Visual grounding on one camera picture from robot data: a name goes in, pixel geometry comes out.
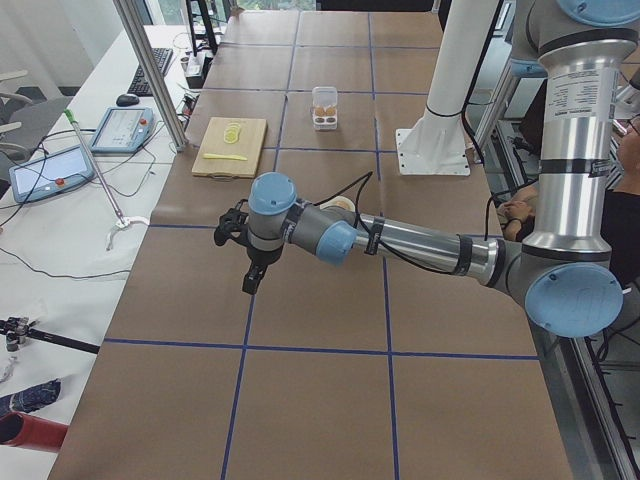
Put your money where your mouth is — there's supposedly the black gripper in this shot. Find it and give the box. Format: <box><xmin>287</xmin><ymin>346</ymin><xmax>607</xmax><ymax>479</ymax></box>
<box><xmin>242</xmin><ymin>245</ymin><xmax>283</xmax><ymax>294</ymax></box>

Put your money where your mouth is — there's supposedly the white paper bowl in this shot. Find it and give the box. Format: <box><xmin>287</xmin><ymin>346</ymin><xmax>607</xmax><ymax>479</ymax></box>
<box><xmin>320</xmin><ymin>195</ymin><xmax>355</xmax><ymax>212</ymax></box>

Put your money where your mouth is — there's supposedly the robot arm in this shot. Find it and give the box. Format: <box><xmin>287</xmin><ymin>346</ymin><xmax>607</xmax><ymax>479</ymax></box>
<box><xmin>239</xmin><ymin>1</ymin><xmax>639</xmax><ymax>338</ymax></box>

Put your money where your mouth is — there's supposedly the clear plastic egg box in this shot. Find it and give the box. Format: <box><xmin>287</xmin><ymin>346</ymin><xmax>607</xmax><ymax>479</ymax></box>
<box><xmin>311</xmin><ymin>86</ymin><xmax>338</xmax><ymax>130</ymax></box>

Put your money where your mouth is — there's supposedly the yellow plastic knife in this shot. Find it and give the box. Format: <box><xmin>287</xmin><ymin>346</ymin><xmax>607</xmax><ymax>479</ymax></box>
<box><xmin>202</xmin><ymin>153</ymin><xmax>248</xmax><ymax>161</ymax></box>

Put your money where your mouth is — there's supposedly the wooden cutting board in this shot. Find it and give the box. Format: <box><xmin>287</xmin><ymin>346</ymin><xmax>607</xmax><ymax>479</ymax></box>
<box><xmin>191</xmin><ymin>117</ymin><xmax>267</xmax><ymax>178</ymax></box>

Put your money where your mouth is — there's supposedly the far teach pendant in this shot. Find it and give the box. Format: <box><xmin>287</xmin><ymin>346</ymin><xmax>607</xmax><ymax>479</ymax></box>
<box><xmin>90</xmin><ymin>107</ymin><xmax>155</xmax><ymax>155</ymax></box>

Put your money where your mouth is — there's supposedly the teach pendant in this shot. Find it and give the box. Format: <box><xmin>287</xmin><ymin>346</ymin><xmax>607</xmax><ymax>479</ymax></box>
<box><xmin>9</xmin><ymin>146</ymin><xmax>95</xmax><ymax>204</ymax></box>
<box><xmin>90</xmin><ymin>107</ymin><xmax>155</xmax><ymax>155</ymax></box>

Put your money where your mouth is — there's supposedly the black computer mouse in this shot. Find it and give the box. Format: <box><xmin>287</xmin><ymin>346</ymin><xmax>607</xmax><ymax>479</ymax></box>
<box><xmin>116</xmin><ymin>93</ymin><xmax>140</xmax><ymax>107</ymax></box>

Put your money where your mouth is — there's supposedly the black keyboard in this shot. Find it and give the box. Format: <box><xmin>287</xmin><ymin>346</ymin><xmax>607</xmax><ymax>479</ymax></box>
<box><xmin>126</xmin><ymin>47</ymin><xmax>174</xmax><ymax>97</ymax></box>

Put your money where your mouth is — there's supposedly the near teach pendant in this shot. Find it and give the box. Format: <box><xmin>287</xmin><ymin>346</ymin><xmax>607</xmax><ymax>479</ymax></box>
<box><xmin>9</xmin><ymin>146</ymin><xmax>95</xmax><ymax>204</ymax></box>

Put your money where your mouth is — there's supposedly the black tripod clamp rod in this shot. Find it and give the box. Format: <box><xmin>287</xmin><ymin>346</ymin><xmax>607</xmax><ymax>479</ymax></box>
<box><xmin>0</xmin><ymin>317</ymin><xmax>100</xmax><ymax>354</ymax></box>

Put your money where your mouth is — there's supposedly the red cylinder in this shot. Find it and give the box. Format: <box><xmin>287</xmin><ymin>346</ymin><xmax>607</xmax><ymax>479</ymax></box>
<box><xmin>1</xmin><ymin>412</ymin><xmax>68</xmax><ymax>453</ymax></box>

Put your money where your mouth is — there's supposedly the seated person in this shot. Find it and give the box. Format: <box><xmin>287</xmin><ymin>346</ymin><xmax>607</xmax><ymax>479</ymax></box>
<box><xmin>497</xmin><ymin>111</ymin><xmax>639</xmax><ymax>287</ymax></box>

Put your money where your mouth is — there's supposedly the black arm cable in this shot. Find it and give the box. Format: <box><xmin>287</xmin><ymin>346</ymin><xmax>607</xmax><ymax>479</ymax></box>
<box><xmin>344</xmin><ymin>170</ymin><xmax>496</xmax><ymax>274</ymax></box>

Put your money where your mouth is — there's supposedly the grabber stick with green handle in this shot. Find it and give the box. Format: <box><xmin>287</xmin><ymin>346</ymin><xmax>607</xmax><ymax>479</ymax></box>
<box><xmin>64</xmin><ymin>108</ymin><xmax>150</xmax><ymax>251</ymax></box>

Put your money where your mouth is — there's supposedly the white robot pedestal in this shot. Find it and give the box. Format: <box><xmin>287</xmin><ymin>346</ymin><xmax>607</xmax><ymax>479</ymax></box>
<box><xmin>396</xmin><ymin>0</ymin><xmax>502</xmax><ymax>176</ymax></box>

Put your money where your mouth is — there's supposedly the aluminium frame post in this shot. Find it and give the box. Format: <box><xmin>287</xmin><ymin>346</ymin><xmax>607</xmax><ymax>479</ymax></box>
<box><xmin>113</xmin><ymin>0</ymin><xmax>188</xmax><ymax>152</ymax></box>

